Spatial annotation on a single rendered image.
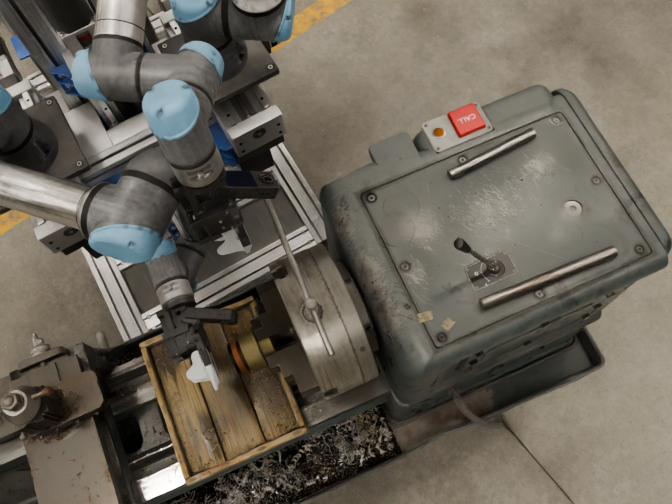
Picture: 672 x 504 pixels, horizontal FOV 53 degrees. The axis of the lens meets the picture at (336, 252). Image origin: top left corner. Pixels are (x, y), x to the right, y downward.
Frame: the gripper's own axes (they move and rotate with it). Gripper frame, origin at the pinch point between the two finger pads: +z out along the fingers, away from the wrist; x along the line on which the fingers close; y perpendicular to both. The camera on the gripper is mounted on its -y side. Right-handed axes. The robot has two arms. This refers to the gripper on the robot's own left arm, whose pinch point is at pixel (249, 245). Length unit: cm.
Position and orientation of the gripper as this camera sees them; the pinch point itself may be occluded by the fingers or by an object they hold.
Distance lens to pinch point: 121.1
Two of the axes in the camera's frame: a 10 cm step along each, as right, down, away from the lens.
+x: 3.6, 7.0, -6.2
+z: 1.7, 6.0, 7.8
